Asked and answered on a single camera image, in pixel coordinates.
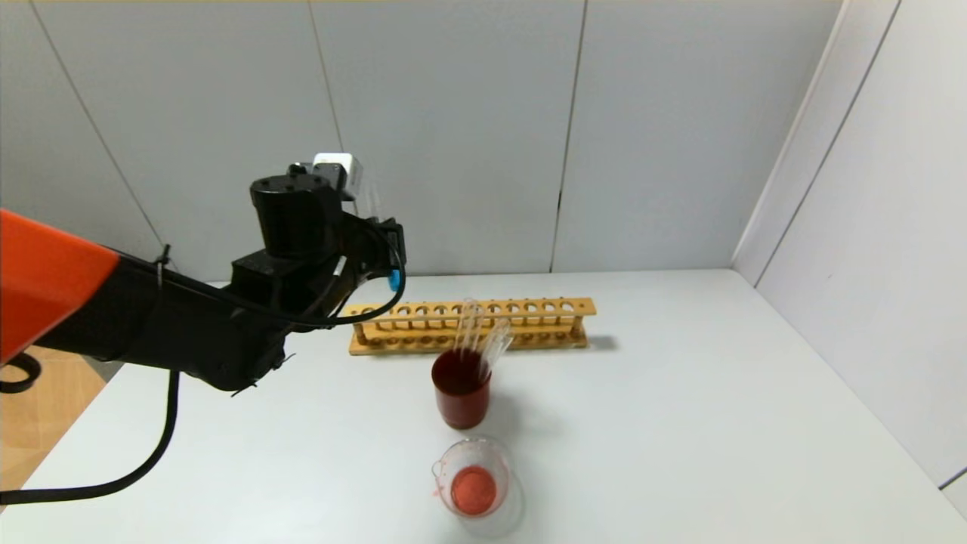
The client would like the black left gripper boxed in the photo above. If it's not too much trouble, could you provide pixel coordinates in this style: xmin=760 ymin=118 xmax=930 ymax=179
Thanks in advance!
xmin=341 ymin=215 xmax=405 ymax=293

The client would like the test tube with blue pigment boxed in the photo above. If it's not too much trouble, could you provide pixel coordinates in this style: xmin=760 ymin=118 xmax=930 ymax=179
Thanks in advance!
xmin=352 ymin=160 xmax=402 ymax=293

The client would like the wooden test tube rack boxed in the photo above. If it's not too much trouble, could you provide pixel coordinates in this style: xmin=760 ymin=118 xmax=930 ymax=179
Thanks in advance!
xmin=341 ymin=297 xmax=597 ymax=357

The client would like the red cup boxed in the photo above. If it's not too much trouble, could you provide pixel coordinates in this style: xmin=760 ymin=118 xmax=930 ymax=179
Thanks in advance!
xmin=431 ymin=348 xmax=493 ymax=430

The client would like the clear glass beaker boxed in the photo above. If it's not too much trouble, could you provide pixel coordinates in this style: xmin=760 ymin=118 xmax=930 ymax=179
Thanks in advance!
xmin=432 ymin=437 xmax=522 ymax=530

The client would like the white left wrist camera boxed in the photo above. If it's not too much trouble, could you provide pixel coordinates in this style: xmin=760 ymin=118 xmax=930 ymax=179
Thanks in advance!
xmin=313 ymin=153 xmax=363 ymax=199

